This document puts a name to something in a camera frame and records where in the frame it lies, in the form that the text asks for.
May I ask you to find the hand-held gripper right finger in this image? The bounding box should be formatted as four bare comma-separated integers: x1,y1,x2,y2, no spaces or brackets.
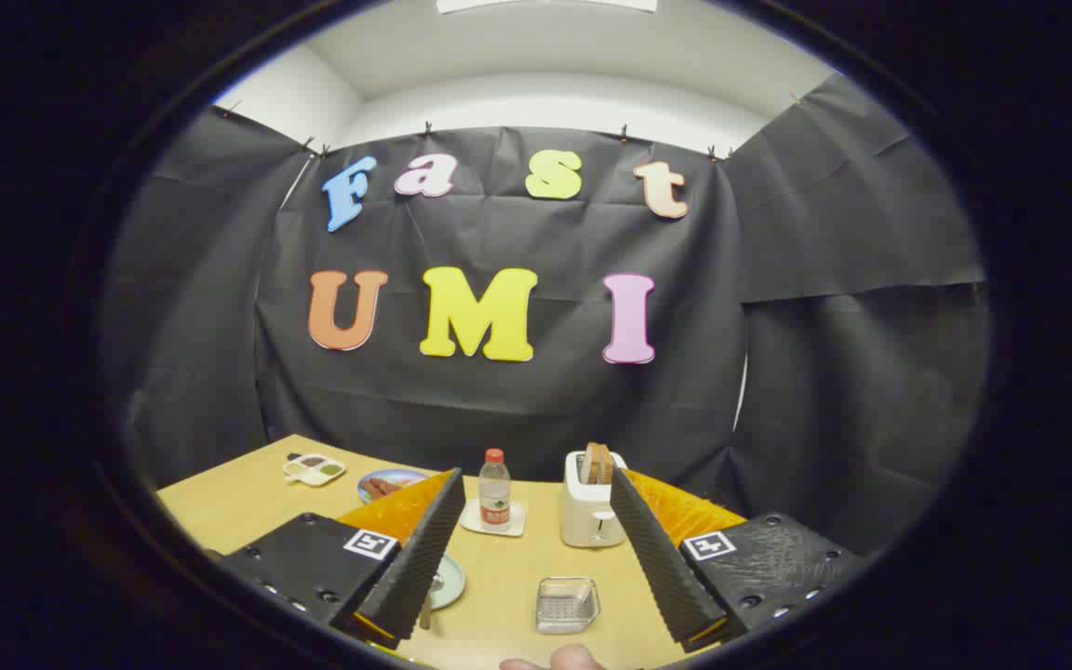
609,467,868,650

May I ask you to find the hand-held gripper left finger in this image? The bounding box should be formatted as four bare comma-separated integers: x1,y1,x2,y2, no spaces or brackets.
216,468,466,650

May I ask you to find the light green plate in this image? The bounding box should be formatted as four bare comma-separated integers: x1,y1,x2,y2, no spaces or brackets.
426,555,467,612

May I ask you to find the white toaster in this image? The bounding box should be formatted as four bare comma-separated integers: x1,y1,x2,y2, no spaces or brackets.
560,449,630,549

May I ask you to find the blue patterned plate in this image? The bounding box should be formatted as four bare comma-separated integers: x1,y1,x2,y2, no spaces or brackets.
356,468,435,504

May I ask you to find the clear red-capped water bottle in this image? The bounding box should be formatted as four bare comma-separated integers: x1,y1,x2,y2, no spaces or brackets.
478,448,513,533

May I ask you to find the white square coaster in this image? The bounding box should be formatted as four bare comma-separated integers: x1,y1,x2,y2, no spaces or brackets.
460,498,528,538

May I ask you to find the white divided sauce dish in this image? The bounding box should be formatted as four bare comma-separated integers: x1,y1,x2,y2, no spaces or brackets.
282,452,348,488

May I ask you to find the ceiling light panel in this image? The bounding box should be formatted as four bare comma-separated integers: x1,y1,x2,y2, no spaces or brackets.
436,0,659,14

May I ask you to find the metal wire basket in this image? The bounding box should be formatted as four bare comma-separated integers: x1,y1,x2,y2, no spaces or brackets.
535,576,601,636

